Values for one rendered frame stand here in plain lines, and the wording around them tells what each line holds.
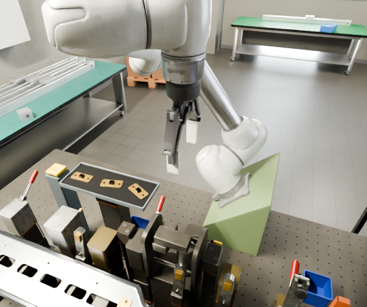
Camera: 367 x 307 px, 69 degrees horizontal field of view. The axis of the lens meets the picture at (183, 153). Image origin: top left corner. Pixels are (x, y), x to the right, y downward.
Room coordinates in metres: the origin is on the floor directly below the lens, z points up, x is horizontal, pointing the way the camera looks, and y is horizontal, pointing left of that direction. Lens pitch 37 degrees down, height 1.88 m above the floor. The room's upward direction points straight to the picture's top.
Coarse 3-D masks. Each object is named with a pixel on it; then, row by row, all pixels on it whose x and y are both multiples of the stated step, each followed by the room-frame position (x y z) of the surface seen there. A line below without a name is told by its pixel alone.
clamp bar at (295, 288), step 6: (294, 276) 0.36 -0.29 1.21; (300, 276) 0.35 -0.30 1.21; (294, 282) 0.34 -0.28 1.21; (300, 282) 0.34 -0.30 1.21; (306, 282) 0.34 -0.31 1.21; (294, 288) 0.33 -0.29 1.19; (300, 288) 0.33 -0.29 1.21; (306, 288) 0.33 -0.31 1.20; (288, 294) 0.33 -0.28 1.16; (294, 294) 0.34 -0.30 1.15; (300, 294) 0.31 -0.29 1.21; (306, 294) 0.31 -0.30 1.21; (288, 300) 0.33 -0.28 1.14; (294, 300) 0.33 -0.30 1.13; (300, 300) 0.32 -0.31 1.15; (282, 306) 0.33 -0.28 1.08; (288, 306) 0.33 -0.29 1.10; (294, 306) 0.33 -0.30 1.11
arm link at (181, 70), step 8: (168, 56) 0.52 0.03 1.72; (200, 56) 0.52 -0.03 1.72; (168, 64) 0.52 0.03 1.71; (176, 64) 0.51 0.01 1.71; (184, 64) 0.51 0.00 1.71; (192, 64) 0.51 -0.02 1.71; (200, 64) 0.52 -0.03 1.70; (168, 72) 0.52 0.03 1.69; (176, 72) 0.51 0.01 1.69; (184, 72) 0.51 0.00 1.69; (192, 72) 0.51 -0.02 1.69; (200, 72) 0.52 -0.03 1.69; (168, 80) 0.52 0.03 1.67; (176, 80) 0.51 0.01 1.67; (184, 80) 0.51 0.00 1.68; (192, 80) 0.51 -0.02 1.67
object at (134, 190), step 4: (136, 184) 0.75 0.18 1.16; (128, 188) 0.72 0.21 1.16; (132, 188) 0.72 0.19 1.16; (136, 188) 0.71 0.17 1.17; (140, 188) 0.71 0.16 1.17; (136, 192) 0.70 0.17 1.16; (140, 192) 0.70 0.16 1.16; (144, 192) 0.70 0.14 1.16; (140, 196) 0.68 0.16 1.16; (144, 196) 0.68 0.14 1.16
